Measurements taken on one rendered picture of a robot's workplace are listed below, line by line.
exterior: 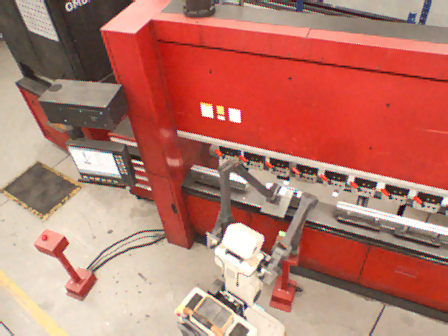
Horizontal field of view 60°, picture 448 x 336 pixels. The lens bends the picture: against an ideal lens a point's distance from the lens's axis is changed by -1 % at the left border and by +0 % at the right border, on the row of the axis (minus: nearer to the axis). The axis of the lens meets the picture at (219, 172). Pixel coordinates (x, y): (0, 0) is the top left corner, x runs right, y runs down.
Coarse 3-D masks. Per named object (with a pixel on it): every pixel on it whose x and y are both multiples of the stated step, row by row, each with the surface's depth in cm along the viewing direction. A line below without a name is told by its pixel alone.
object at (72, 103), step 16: (64, 80) 264; (48, 96) 252; (64, 96) 250; (80, 96) 249; (96, 96) 247; (112, 96) 246; (48, 112) 257; (64, 112) 252; (80, 112) 248; (96, 112) 244; (112, 112) 247; (80, 128) 283; (112, 128) 252
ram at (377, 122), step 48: (192, 48) 243; (192, 96) 271; (240, 96) 254; (288, 96) 239; (336, 96) 226; (384, 96) 214; (432, 96) 203; (288, 144) 267; (336, 144) 250; (384, 144) 236; (432, 144) 223; (432, 192) 246
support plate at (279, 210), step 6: (288, 192) 302; (282, 198) 299; (264, 204) 296; (270, 204) 296; (282, 204) 295; (288, 204) 294; (264, 210) 292; (270, 210) 292; (276, 210) 291; (282, 210) 291; (282, 216) 287
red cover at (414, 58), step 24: (168, 24) 235; (192, 24) 229; (216, 24) 225; (240, 24) 222; (264, 24) 220; (240, 48) 227; (264, 48) 221; (288, 48) 215; (312, 48) 209; (336, 48) 204; (360, 48) 199; (384, 48) 194; (408, 48) 190; (432, 48) 188; (408, 72) 197; (432, 72) 193
